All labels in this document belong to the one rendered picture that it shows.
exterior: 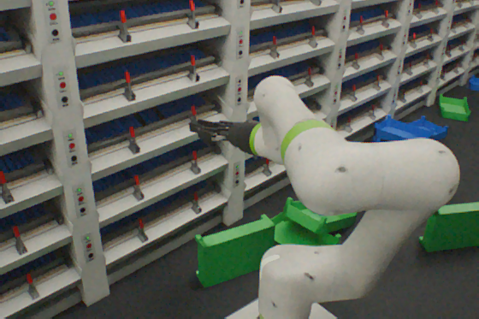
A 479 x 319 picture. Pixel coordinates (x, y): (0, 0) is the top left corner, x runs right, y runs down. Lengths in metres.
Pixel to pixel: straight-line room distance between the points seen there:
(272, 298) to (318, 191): 0.43
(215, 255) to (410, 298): 0.76
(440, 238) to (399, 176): 1.37
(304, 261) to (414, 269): 1.00
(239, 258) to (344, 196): 1.10
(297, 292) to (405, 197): 0.40
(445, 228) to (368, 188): 1.37
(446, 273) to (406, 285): 0.20
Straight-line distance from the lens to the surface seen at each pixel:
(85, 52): 1.35
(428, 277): 1.99
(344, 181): 0.69
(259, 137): 1.18
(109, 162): 1.52
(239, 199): 2.04
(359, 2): 2.36
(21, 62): 1.30
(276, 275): 1.03
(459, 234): 2.14
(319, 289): 1.06
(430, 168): 0.76
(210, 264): 1.71
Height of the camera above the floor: 1.27
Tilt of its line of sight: 27 degrees down
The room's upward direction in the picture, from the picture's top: 2 degrees clockwise
